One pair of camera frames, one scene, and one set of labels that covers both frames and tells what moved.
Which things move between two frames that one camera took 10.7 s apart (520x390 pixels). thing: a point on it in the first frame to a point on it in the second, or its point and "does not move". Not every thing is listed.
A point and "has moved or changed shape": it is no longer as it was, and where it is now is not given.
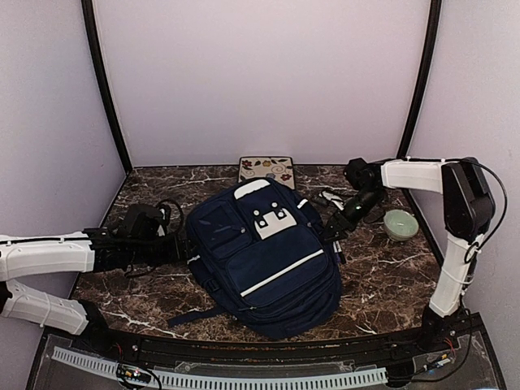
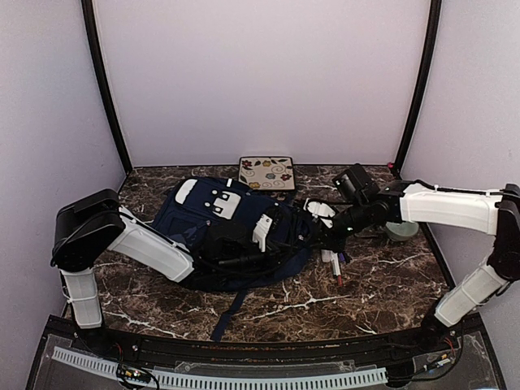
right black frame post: (435, 27) does not move
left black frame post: (96, 48) does not move
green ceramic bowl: (400, 224) does not move
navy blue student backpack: (265, 255) has moved or changed shape
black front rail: (333, 348) does not move
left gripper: (175, 254) to (275, 255)
